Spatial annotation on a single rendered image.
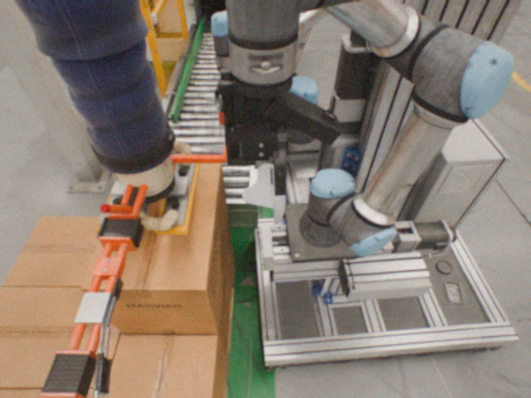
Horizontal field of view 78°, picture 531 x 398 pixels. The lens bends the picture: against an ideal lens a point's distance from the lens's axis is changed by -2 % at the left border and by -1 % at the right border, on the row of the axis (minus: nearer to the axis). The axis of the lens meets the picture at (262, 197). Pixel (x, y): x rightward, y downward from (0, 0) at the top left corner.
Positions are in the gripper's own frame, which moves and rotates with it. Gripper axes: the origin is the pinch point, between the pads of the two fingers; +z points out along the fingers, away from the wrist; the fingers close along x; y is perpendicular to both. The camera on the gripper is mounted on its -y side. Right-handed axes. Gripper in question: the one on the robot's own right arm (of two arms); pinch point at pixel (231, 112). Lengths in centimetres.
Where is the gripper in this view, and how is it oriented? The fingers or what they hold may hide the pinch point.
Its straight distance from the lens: 129.4
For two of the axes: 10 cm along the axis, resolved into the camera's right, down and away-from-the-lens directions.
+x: 10.0, 0.0, 0.0
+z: 0.0, 6.6, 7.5
